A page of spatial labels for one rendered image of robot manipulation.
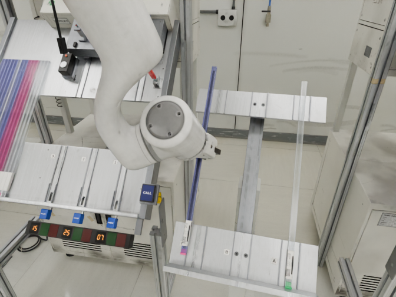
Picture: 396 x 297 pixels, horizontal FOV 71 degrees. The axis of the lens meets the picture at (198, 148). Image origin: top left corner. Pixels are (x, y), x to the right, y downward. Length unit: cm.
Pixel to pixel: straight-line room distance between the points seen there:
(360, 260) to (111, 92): 125
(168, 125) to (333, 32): 230
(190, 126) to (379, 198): 96
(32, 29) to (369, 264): 168
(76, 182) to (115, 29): 66
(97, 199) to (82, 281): 82
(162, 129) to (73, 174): 60
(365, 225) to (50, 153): 119
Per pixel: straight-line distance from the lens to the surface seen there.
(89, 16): 38
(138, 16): 39
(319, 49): 263
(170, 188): 117
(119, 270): 167
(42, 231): 101
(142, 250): 149
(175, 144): 42
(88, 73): 111
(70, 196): 97
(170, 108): 43
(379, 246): 138
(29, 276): 182
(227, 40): 256
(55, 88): 114
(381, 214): 126
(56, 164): 102
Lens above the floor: 130
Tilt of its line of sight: 30 degrees down
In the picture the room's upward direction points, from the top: straight up
